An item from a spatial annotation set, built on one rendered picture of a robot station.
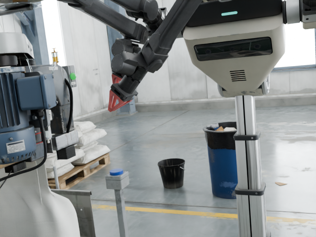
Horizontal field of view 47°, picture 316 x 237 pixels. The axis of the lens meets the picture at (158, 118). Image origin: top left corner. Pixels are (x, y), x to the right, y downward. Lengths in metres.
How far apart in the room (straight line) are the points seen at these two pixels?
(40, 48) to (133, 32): 5.84
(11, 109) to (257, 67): 0.95
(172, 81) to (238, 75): 8.15
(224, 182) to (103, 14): 2.48
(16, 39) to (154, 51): 0.41
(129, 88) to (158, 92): 8.63
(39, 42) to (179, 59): 3.89
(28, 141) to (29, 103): 0.11
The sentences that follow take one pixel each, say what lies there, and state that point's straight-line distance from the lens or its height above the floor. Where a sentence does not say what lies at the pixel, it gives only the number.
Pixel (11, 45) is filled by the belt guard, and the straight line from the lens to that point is 0.99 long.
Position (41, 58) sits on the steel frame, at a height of 1.61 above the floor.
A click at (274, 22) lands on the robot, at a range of 1.43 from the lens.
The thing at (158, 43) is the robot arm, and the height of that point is 1.36.
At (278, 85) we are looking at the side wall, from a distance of 9.12.
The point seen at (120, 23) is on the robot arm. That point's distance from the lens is 1.31.
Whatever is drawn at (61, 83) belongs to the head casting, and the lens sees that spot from 1.48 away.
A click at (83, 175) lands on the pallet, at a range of 4.56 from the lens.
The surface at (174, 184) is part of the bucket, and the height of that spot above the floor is 0.05.
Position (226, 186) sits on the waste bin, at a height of 0.12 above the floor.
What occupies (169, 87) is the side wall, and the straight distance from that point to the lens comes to 9.71.
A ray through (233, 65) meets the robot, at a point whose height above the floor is 1.26.
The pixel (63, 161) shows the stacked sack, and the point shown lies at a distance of 4.19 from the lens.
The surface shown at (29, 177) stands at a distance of 1.52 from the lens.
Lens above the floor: 1.30
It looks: 9 degrees down
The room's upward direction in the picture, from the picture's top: 6 degrees counter-clockwise
